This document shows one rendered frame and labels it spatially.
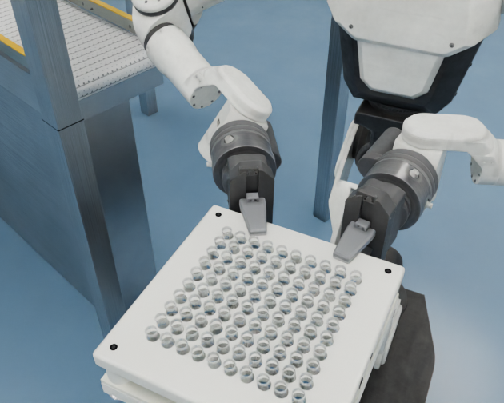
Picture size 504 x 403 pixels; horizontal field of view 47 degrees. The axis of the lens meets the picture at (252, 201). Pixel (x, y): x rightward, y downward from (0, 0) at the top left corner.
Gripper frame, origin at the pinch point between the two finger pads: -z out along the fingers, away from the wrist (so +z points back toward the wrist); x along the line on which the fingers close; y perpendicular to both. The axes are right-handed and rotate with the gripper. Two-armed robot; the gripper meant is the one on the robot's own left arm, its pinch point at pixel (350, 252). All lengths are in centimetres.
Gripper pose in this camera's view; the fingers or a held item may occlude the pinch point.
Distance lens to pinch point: 69.4
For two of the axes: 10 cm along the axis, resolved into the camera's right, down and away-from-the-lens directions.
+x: -0.1, 7.8, 6.3
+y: -8.4, -3.5, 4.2
